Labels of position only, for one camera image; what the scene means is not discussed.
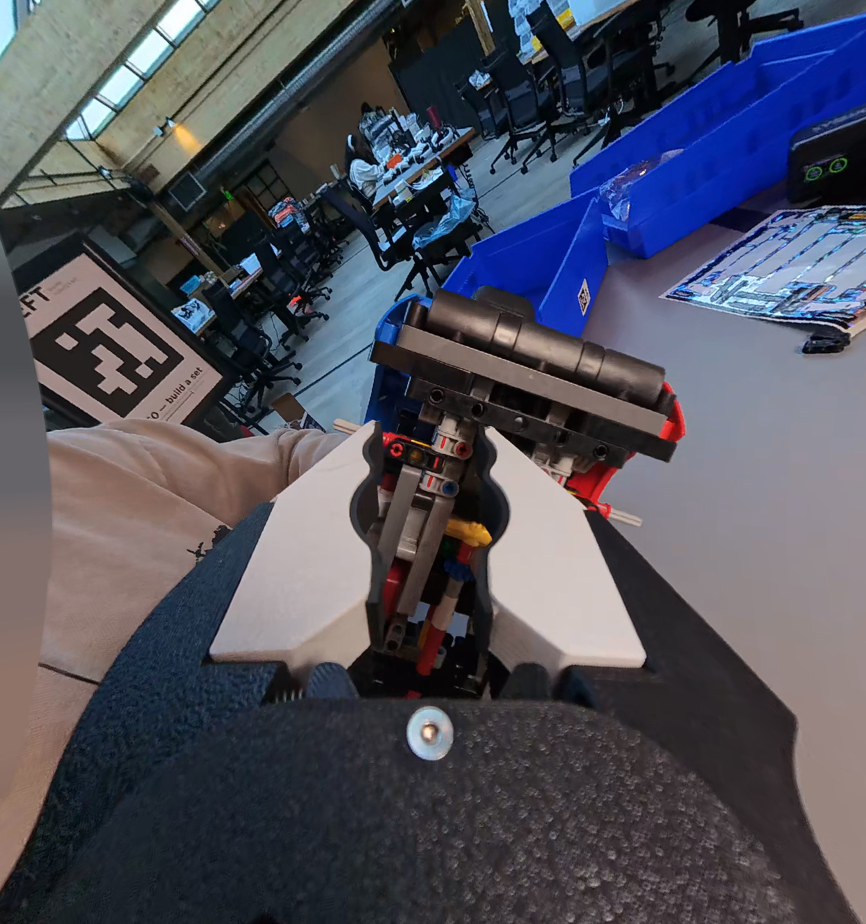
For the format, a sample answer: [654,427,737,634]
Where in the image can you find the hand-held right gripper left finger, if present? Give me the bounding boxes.
[209,421,387,672]

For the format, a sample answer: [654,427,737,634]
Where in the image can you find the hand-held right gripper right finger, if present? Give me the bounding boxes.
[478,426,648,672]

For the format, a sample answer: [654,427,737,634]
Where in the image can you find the lego race car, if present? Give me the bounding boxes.
[364,285,687,701]

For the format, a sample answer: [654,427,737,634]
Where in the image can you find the clear bag of lego parts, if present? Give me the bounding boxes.
[599,148,687,225]

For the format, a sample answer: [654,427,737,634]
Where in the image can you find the row of black office chairs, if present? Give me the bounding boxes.
[202,202,333,427]

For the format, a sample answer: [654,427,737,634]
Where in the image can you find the framed marker sign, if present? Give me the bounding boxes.
[11,234,242,434]

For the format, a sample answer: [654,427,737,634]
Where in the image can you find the black office chair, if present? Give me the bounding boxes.
[469,51,553,174]
[530,7,622,167]
[321,180,434,297]
[686,0,802,66]

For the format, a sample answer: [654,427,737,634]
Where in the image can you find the clear plastic bag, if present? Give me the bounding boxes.
[411,195,477,250]

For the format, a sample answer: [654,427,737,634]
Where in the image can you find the sticker sheet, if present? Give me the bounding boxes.
[660,205,866,334]

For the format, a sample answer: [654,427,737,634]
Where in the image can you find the cluttered wooden table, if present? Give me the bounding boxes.
[361,108,477,210]

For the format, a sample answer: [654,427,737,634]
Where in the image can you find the black charger green lights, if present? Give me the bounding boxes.
[787,97,866,205]

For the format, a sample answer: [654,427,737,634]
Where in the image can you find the skylight window strip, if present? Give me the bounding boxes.
[65,0,217,141]

